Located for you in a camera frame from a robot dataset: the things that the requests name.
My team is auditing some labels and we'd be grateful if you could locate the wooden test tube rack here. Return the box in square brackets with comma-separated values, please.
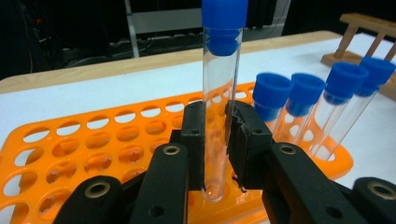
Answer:
[320, 12, 396, 102]

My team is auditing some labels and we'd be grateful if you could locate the dark equipment rack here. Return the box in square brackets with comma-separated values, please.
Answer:
[18, 0, 64, 63]

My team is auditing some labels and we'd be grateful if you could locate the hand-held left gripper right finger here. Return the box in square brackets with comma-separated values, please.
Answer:
[225, 99, 368, 224]

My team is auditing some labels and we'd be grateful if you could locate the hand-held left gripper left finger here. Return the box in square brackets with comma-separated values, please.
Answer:
[129, 101, 206, 224]

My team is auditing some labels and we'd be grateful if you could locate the white board sheet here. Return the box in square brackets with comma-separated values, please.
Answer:
[0, 32, 396, 190]

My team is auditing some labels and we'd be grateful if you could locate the blue-capped glass test tube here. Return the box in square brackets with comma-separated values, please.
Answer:
[275, 73, 326, 144]
[201, 0, 249, 203]
[251, 72, 293, 134]
[295, 61, 370, 157]
[311, 55, 396, 161]

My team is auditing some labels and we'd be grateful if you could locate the orange plastic test tube rack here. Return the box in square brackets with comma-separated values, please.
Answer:
[0, 81, 354, 224]

